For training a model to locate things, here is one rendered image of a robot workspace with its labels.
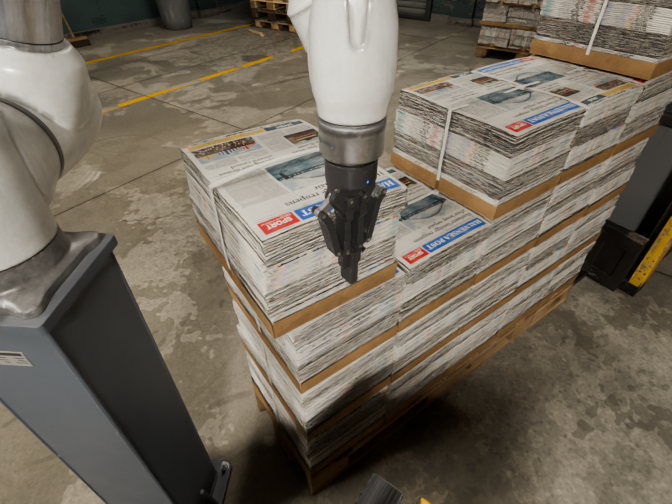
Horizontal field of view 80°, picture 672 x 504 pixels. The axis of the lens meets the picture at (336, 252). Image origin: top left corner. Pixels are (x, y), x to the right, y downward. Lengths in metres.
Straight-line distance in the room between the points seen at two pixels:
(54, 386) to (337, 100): 0.64
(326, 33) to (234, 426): 1.39
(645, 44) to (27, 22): 1.40
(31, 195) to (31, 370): 0.28
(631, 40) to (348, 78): 1.12
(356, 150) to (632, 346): 1.82
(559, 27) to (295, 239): 1.19
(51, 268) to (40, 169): 0.14
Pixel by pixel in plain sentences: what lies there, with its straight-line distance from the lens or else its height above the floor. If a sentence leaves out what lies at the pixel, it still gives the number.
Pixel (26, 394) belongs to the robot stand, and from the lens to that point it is 0.89.
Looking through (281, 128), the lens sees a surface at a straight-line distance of 0.92.
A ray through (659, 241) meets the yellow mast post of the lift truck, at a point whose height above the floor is 0.35.
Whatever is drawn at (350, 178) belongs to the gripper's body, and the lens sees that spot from 0.55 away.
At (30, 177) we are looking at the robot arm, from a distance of 0.68.
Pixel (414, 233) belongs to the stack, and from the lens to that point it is 0.99.
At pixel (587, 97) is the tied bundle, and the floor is 1.06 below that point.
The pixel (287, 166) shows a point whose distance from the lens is 0.77.
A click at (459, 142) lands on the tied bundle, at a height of 0.99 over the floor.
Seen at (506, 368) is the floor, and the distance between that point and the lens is 1.84.
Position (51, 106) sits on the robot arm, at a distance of 0.75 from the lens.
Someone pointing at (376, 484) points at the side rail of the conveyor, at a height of 0.80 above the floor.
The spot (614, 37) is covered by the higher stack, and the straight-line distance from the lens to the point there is 1.52.
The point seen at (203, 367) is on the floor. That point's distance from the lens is 1.79.
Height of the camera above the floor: 1.42
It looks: 40 degrees down
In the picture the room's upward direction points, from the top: straight up
